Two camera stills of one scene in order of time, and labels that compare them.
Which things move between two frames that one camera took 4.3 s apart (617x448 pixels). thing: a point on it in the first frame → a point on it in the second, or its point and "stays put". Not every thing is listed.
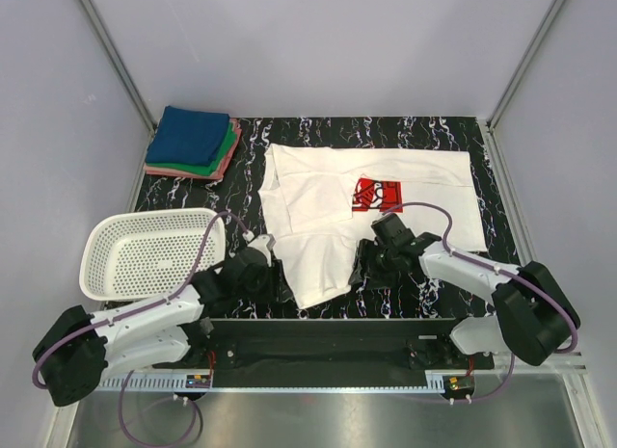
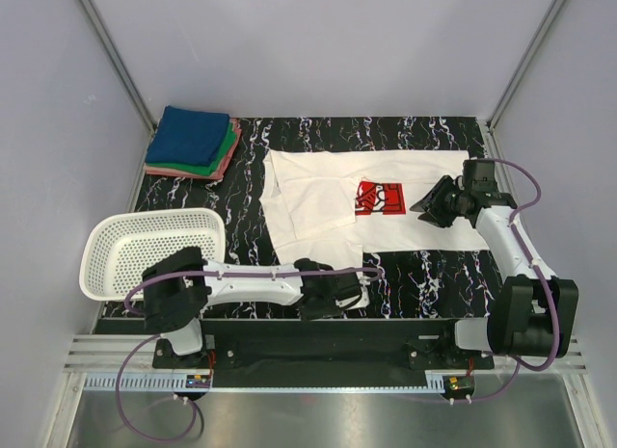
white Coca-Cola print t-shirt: x=319 y=203 stays put
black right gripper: x=366 y=267 → x=446 y=202
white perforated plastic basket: x=148 y=255 stays put
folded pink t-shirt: x=155 y=170 stays put
